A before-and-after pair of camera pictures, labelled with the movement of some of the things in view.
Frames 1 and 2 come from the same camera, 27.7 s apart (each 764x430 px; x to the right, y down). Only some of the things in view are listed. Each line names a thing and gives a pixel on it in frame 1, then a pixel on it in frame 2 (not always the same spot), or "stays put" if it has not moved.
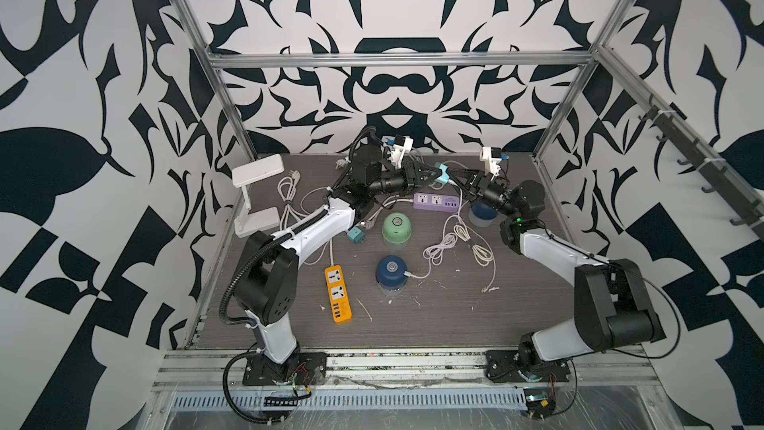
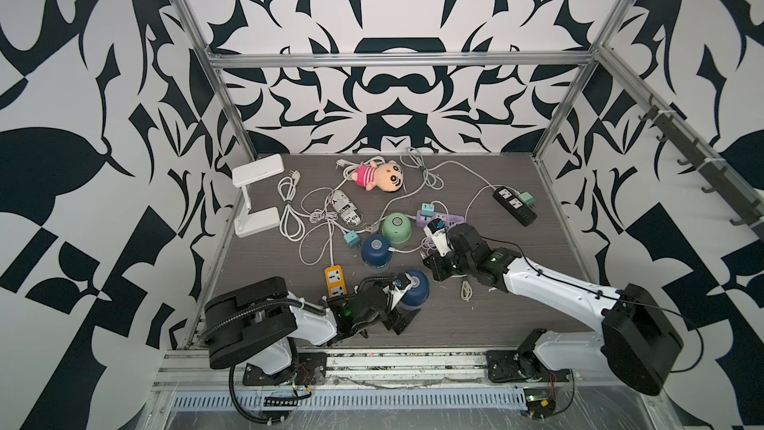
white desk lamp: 257,221 stays put
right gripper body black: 494,196 → 449,263
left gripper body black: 395,183 → 392,318
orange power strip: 341,309 stays put
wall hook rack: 713,168 stays put
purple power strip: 436,202 → 449,219
